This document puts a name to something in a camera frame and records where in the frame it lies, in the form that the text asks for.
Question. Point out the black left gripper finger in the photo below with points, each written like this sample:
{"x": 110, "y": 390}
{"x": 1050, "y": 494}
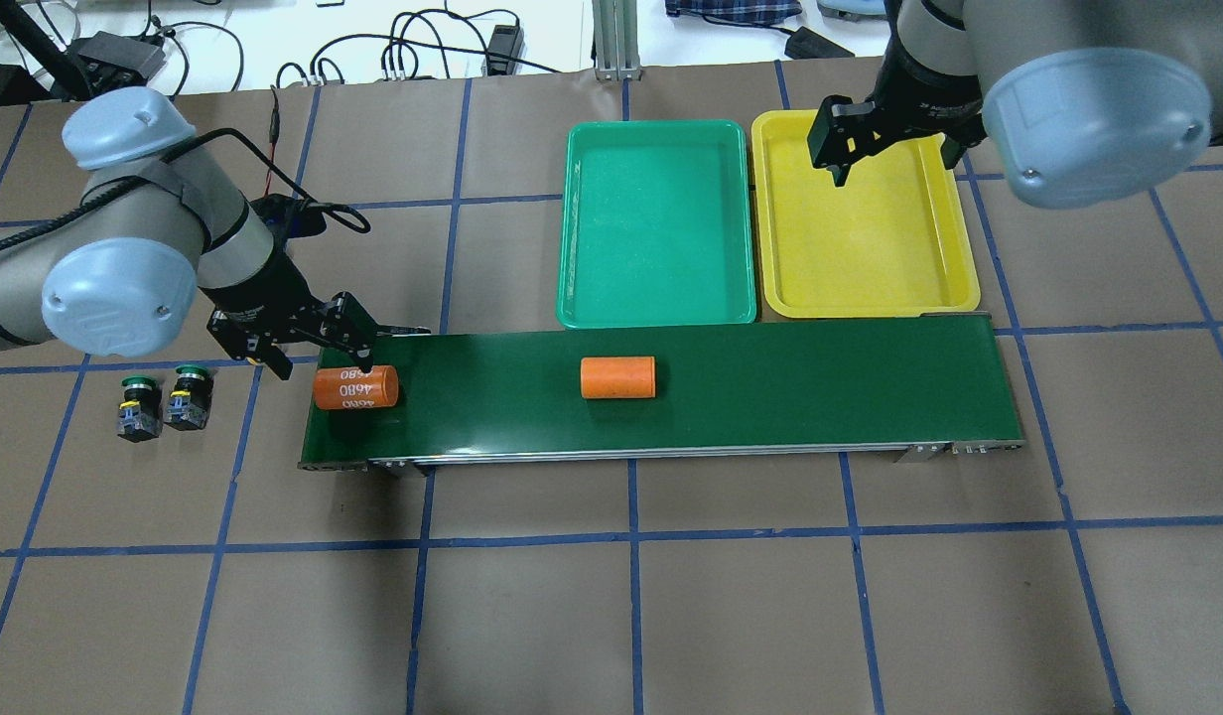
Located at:
{"x": 270, "y": 354}
{"x": 356, "y": 331}

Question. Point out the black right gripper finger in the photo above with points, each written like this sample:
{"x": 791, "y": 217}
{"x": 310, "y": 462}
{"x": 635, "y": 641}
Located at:
{"x": 952, "y": 151}
{"x": 840, "y": 171}

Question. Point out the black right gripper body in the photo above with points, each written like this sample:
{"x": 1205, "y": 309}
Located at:
{"x": 919, "y": 91}

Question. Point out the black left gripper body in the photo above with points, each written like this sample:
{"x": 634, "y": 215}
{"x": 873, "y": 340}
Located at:
{"x": 261, "y": 289}

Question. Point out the orange cylinder marked 4680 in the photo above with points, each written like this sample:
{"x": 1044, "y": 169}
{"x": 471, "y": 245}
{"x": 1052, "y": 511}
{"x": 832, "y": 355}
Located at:
{"x": 351, "y": 388}

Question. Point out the green push button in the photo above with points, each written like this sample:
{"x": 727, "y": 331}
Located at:
{"x": 139, "y": 413}
{"x": 189, "y": 405}

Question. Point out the plain orange cylinder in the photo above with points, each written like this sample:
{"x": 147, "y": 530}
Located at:
{"x": 607, "y": 378}

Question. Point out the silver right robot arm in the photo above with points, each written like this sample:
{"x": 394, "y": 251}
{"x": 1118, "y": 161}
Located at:
{"x": 1086, "y": 101}

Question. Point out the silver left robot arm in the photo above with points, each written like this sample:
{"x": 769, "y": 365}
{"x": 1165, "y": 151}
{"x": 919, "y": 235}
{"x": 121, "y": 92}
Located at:
{"x": 160, "y": 223}

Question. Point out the yellow plastic tray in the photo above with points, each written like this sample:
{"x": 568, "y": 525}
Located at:
{"x": 892, "y": 242}

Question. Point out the black power adapter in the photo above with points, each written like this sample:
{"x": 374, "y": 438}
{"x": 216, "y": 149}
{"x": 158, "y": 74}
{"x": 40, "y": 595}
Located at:
{"x": 804, "y": 44}

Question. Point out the blue plaid folded umbrella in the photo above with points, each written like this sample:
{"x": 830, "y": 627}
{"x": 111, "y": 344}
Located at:
{"x": 740, "y": 13}

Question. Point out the green plastic tray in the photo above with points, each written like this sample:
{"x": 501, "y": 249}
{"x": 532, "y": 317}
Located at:
{"x": 656, "y": 226}

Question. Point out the green conveyor belt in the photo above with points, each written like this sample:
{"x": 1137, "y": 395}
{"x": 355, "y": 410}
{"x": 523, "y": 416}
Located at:
{"x": 910, "y": 385}

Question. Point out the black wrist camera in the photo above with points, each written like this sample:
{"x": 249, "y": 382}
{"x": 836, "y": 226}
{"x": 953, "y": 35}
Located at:
{"x": 288, "y": 218}

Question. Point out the aluminium frame post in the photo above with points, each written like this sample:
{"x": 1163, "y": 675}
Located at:
{"x": 615, "y": 40}

